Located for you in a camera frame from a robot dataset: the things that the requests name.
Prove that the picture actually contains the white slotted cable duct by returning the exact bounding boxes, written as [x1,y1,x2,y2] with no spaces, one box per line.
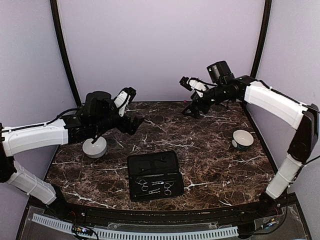
[31,213,239,240]

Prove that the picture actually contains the right black frame post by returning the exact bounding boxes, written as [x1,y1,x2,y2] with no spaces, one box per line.
[250,0,273,78]

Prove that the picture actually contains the silver straight scissors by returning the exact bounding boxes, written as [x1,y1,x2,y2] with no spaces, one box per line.
[135,179,149,192]

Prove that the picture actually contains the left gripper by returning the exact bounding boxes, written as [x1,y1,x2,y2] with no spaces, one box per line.
[92,108,144,135]

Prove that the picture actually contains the black front rail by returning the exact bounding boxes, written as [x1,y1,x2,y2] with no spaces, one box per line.
[27,193,298,227]

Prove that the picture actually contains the silver thinning scissors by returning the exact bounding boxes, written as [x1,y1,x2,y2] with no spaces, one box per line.
[151,180,174,196]

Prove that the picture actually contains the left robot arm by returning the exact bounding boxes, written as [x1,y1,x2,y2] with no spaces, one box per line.
[0,87,144,218]

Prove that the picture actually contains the left black frame post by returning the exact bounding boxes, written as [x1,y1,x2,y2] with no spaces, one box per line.
[49,0,82,107]

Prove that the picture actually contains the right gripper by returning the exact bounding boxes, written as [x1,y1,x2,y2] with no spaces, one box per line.
[182,83,233,119]

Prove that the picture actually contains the black frame post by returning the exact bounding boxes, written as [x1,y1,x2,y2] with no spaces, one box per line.
[49,0,82,107]
[250,0,273,78]

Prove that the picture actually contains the white ceramic bowl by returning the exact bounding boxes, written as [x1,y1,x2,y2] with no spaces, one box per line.
[82,137,107,159]

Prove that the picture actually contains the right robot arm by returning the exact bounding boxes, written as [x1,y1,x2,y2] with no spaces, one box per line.
[179,60,320,217]

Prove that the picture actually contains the teal white cup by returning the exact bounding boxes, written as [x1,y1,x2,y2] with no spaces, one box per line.
[231,129,254,151]

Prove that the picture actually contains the black zippered tool case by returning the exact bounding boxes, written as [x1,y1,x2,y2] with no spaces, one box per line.
[127,150,185,202]

